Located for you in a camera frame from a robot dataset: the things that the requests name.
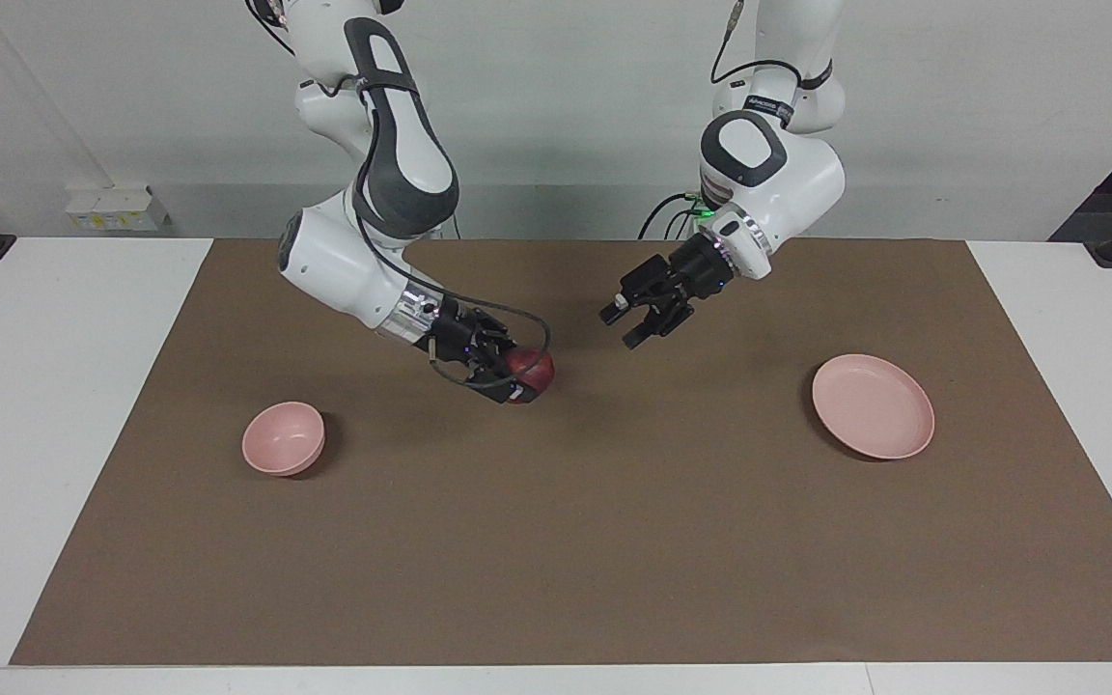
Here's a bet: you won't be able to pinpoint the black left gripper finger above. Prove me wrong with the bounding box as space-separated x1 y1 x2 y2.
622 299 697 350
599 256 678 324

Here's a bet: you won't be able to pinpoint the red apple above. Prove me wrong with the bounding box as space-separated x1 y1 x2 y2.
503 347 555 404

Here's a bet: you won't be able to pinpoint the pink bowl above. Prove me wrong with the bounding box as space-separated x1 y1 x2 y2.
242 402 326 477

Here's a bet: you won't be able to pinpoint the pink plate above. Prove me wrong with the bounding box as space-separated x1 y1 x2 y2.
812 354 936 460

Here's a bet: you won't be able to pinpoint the brown table mat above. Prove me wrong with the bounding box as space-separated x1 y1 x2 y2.
11 238 1112 667

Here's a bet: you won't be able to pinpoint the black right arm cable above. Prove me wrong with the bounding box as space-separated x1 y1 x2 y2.
355 82 553 389

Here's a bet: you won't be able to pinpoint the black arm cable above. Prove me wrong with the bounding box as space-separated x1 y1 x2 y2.
709 0 805 88
355 82 553 389

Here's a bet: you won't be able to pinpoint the black left base cables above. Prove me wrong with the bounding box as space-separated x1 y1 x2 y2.
638 191 707 240

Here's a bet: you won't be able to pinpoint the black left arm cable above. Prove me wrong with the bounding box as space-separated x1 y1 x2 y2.
709 0 805 88

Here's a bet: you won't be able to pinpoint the white wall socket box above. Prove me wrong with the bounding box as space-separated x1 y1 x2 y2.
66 183 172 233

